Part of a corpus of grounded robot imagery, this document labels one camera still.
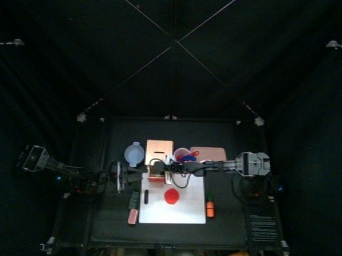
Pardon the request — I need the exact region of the light blue plastic bowl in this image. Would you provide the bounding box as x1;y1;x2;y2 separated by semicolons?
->
123;141;146;168

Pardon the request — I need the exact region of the pink rectangular block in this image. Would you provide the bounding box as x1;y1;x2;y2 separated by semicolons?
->
127;208;139;225

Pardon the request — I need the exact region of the pink cutting board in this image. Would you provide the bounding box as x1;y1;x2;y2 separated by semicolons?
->
190;146;229;163

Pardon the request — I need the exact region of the white cutting mat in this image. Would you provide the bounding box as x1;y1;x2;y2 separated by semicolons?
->
138;172;208;225

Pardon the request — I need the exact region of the dark green rectangular block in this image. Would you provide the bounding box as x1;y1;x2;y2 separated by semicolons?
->
129;190;141;210

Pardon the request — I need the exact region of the orange toy carrot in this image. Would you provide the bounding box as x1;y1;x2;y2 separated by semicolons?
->
206;192;217;219

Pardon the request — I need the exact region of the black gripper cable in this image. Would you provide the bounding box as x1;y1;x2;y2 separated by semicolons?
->
170;171;194;190

